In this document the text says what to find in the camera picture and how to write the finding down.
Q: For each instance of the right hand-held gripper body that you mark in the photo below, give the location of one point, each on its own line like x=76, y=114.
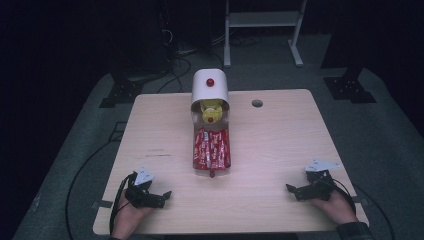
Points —
x=318, y=185

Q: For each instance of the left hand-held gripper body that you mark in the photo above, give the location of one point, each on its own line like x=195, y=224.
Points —
x=143, y=193

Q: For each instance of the person's right hand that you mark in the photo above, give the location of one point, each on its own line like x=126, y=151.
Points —
x=336, y=208

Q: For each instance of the red snack packet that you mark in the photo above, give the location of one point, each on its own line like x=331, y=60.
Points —
x=207, y=150
x=199, y=149
x=225, y=148
x=216, y=150

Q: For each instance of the black wristband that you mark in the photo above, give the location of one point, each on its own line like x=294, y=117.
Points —
x=355, y=230

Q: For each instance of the yellow bottle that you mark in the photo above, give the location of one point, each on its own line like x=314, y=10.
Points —
x=210, y=113

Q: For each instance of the black stand base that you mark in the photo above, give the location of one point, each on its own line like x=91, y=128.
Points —
x=121, y=93
x=348, y=88

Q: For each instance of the white box with red knobs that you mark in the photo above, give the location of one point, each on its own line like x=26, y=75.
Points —
x=210, y=90

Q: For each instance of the white metal desk frame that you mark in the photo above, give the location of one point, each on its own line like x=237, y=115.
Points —
x=263, y=18

